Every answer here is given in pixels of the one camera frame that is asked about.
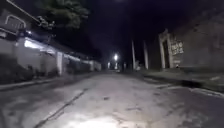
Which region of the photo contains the street lamp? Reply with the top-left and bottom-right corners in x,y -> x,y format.
113,53 -> 120,63

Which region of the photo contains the long white wall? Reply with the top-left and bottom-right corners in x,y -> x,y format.
0,34 -> 103,81

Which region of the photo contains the building with arched window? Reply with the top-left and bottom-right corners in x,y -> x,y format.
0,6 -> 56,43

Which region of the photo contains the pole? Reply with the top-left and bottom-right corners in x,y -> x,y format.
142,40 -> 150,70
130,39 -> 137,71

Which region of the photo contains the raised pavement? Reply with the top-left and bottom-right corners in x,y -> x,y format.
133,68 -> 224,94
0,71 -> 101,93

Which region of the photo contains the grey concrete road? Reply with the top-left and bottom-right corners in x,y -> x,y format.
0,69 -> 224,128

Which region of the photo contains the tree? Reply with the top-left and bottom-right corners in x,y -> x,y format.
36,0 -> 91,31

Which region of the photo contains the dark brick wall with gate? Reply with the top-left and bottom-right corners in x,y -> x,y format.
148,9 -> 224,73

